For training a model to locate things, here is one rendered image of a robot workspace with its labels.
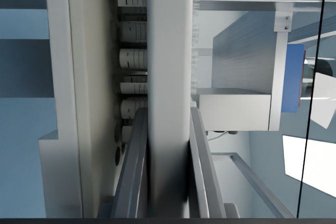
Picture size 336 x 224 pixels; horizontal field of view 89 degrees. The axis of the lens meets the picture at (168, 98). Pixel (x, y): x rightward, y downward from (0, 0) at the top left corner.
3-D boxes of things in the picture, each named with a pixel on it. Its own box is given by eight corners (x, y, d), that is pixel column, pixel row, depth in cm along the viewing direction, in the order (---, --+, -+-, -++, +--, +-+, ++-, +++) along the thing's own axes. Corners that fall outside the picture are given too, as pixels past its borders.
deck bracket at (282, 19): (274, 31, 44) (292, 31, 44) (276, 10, 43) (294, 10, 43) (272, 31, 45) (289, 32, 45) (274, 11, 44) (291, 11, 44)
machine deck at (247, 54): (265, 131, 48) (279, 131, 48) (277, -14, 43) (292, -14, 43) (209, 99, 110) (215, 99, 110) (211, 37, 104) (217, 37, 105)
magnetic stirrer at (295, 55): (273, 117, 51) (303, 117, 51) (280, 43, 48) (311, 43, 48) (243, 105, 71) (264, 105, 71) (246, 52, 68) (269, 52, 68)
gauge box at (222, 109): (198, 131, 48) (268, 131, 48) (199, 94, 47) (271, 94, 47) (187, 113, 70) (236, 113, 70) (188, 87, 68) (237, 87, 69)
